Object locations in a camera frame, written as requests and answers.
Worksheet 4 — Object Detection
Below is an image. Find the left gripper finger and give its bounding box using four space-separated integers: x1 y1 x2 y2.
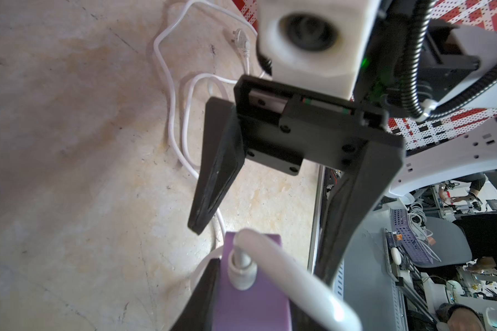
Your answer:
171 259 220 331

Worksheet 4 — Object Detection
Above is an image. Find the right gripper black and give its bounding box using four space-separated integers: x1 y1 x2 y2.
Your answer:
188 76 405 285

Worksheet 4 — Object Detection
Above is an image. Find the purple power strip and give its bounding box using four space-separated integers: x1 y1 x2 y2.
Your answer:
212 232 292 331

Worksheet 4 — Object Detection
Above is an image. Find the white power cord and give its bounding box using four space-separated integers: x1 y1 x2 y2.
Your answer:
152 0 363 331

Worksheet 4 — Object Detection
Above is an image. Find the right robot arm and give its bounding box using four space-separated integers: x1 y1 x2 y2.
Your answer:
188 1 497 283

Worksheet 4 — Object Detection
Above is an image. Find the grey office chair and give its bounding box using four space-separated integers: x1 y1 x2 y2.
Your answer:
411 217 473 268

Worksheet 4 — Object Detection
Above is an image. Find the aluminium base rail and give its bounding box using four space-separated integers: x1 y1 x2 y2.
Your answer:
307 165 345 299

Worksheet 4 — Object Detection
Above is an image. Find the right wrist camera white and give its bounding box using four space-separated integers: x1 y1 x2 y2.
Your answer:
257 0 380 99

